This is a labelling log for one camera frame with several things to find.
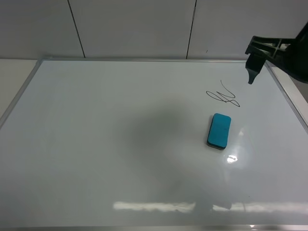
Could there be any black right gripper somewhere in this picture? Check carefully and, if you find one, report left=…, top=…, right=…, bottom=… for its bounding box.
left=245, top=25, right=308, bottom=84

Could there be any blue whiteboard eraser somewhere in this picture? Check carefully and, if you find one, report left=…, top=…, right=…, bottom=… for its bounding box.
left=206, top=113, right=231, bottom=150

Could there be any white whiteboard with aluminium frame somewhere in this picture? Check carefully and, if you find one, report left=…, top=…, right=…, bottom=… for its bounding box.
left=0, top=59, right=308, bottom=231

